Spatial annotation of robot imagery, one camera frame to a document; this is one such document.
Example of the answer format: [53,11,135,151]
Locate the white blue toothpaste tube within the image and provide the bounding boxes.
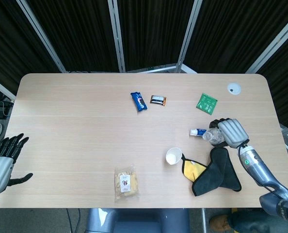
[189,128,208,138]

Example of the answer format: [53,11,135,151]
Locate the brown shoe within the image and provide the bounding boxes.
[209,213,232,232]

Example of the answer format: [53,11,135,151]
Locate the white paper cup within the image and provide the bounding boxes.
[165,147,183,166]

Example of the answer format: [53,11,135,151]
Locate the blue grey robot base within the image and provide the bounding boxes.
[85,208,191,233]

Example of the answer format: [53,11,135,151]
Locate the clear bagged pastry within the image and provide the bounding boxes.
[114,165,140,202]

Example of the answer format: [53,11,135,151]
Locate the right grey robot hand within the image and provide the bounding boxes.
[208,118,250,149]

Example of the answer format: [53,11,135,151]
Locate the transparent plastic water bottle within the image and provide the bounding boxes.
[202,128,225,146]

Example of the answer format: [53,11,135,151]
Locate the yellow grey microfibre cloth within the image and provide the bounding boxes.
[181,147,242,197]

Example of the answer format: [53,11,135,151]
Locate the green sachet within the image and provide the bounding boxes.
[195,93,218,115]

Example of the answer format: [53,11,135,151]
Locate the black folding screen grey frame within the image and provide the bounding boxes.
[0,0,288,132]

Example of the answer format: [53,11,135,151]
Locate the white table cable grommet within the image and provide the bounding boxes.
[226,83,241,96]

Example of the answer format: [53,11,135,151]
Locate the blue cookie packet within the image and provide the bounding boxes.
[130,91,148,113]

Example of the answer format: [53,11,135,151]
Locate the brown snack packet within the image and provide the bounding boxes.
[150,95,168,107]

